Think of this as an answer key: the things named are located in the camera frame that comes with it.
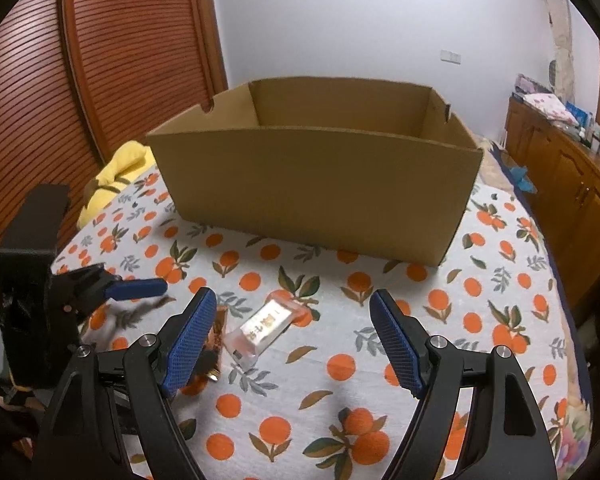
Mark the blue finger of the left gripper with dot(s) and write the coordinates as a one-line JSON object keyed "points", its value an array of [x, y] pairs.
{"points": [[125, 290]]}

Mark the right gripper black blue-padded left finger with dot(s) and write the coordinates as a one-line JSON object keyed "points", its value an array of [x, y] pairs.
{"points": [[81, 437]]}

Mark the brown foil snack packet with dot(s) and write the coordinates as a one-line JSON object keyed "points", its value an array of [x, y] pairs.
{"points": [[208, 364]]}

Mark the white small cake packet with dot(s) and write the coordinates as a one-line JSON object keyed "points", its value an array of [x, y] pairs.
{"points": [[246, 343]]}

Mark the yellow cloth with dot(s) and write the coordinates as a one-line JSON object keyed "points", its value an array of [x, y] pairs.
{"points": [[126, 164]]}

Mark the orange print tablecloth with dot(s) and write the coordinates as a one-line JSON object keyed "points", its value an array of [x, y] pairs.
{"points": [[323, 402]]}

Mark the wooden louvered wardrobe door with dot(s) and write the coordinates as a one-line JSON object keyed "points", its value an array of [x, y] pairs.
{"points": [[78, 78]]}

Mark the wooden sideboard cabinet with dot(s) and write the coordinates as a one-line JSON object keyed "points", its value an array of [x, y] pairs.
{"points": [[566, 204]]}

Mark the brown cardboard box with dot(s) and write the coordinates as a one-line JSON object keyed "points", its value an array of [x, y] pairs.
{"points": [[378, 167]]}

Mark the blue object near cabinet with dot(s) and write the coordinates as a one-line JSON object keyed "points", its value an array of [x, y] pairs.
{"points": [[521, 180]]}

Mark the folded floral cloth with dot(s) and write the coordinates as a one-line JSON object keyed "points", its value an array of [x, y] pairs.
{"points": [[551, 107]]}

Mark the white wall switch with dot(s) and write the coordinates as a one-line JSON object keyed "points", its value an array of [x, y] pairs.
{"points": [[450, 57]]}

